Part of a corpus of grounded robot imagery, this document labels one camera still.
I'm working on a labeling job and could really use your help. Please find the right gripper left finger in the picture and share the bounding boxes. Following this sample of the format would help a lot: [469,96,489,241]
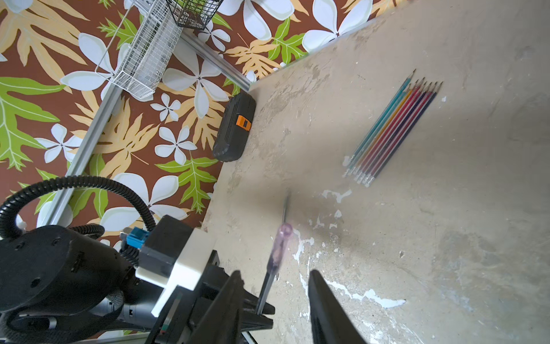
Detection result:
[186,270,244,344]

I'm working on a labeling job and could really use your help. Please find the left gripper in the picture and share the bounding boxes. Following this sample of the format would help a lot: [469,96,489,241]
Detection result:
[146,250,275,343]

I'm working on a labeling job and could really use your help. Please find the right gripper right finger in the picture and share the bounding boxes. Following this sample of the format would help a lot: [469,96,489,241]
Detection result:
[308,269,367,344]

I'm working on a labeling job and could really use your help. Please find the grey pencil pink cap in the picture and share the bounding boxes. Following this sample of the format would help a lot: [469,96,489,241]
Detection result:
[255,191,292,315]

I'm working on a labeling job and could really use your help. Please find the yellow pencil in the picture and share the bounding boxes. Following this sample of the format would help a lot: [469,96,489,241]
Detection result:
[349,81,424,179]

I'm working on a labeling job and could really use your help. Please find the teal green pencil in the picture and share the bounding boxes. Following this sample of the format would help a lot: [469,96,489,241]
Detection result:
[346,82,411,177]

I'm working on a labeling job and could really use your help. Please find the pink transparent pencil cap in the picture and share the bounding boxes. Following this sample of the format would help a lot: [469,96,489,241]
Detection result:
[266,223,294,275]

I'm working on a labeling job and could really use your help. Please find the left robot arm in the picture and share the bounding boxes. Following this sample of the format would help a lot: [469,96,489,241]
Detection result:
[1,176,275,343]

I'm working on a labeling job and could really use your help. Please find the black plastic tool case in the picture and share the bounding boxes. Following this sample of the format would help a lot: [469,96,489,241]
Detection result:
[213,92,256,162]

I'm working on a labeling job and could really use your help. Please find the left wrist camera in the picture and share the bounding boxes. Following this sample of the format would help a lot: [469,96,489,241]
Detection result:
[123,215,216,318]

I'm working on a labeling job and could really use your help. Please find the white wire basket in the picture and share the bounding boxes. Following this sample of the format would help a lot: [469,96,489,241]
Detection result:
[95,1,182,102]

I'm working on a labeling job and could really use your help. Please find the black wire basket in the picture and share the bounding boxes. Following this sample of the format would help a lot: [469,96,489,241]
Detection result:
[166,0,223,30]

